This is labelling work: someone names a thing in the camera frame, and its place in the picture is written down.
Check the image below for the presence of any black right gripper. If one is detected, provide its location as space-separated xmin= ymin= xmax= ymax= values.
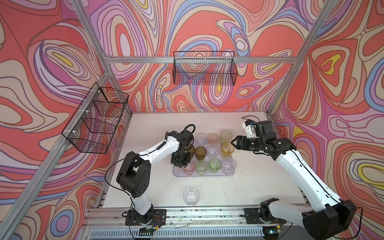
xmin=230 ymin=135 xmax=265 ymax=151

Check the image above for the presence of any yellow clear plastic cup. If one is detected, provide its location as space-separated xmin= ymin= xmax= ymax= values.
xmin=221 ymin=142 xmax=235 ymax=158

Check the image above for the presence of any pale green dimpled cup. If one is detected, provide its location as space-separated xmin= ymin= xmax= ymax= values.
xmin=220 ymin=130 xmax=233 ymax=144

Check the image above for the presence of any pink clear glass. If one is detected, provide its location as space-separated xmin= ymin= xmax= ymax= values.
xmin=182 ymin=161 xmax=196 ymax=176

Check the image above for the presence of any olive brown glass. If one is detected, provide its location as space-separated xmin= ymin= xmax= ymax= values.
xmin=195 ymin=146 xmax=207 ymax=161

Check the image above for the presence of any light green dimpled cup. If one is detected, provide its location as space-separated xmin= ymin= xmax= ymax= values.
xmin=196 ymin=161 xmax=209 ymax=176

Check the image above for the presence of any clear faceted glass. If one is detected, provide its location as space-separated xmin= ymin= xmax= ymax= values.
xmin=222 ymin=157 xmax=237 ymax=175

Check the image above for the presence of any pink dimpled cup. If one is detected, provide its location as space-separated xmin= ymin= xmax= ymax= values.
xmin=208 ymin=133 xmax=220 ymax=145

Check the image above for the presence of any clear textured glass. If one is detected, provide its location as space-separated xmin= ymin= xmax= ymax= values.
xmin=207 ymin=144 xmax=221 ymax=158

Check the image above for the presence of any bright green glass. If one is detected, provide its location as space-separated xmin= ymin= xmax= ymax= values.
xmin=209 ymin=158 xmax=222 ymax=174

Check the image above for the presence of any large olive green glass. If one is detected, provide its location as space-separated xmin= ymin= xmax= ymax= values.
xmin=187 ymin=144 xmax=195 ymax=160

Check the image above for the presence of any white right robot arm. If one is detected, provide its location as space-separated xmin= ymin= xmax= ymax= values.
xmin=231 ymin=136 xmax=357 ymax=240

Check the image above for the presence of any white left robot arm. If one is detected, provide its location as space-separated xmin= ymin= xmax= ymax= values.
xmin=116 ymin=129 xmax=194 ymax=217

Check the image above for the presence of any lilac plastic tray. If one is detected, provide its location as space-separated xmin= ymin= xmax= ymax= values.
xmin=173 ymin=143 xmax=237 ymax=177

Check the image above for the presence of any clear ribbed glass front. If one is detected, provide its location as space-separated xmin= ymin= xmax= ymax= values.
xmin=183 ymin=188 xmax=200 ymax=206

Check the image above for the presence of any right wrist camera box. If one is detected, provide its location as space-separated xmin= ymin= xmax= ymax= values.
xmin=242 ymin=120 xmax=276 ymax=140

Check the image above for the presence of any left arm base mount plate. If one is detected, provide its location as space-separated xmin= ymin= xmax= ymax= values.
xmin=125 ymin=209 xmax=167 ymax=227

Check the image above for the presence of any aluminium front rail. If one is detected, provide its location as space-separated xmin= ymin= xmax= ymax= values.
xmin=161 ymin=205 xmax=250 ymax=226

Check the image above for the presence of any black wire basket back wall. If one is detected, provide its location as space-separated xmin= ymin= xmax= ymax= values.
xmin=173 ymin=50 xmax=238 ymax=86

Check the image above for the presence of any black wire basket wall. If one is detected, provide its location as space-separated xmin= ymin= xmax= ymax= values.
xmin=62 ymin=83 xmax=129 ymax=154
xmin=173 ymin=50 xmax=238 ymax=86

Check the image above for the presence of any black wire basket left wall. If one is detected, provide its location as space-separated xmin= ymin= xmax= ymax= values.
xmin=62 ymin=83 xmax=129 ymax=154

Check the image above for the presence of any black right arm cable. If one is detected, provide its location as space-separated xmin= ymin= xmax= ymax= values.
xmin=332 ymin=206 xmax=364 ymax=240

